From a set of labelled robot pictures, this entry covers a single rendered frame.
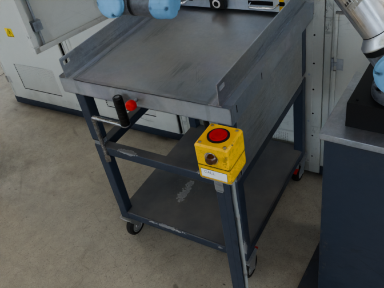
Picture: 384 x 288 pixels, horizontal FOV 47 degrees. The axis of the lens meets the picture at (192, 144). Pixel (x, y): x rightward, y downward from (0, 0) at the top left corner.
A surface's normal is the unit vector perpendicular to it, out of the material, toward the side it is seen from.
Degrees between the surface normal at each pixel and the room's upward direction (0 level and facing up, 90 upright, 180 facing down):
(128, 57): 0
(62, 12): 90
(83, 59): 90
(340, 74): 90
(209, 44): 0
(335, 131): 0
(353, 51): 90
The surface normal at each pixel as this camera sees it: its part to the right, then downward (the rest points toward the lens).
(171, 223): -0.15, -0.77
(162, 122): -0.49, 0.61
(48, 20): 0.71, 0.36
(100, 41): 0.86, 0.21
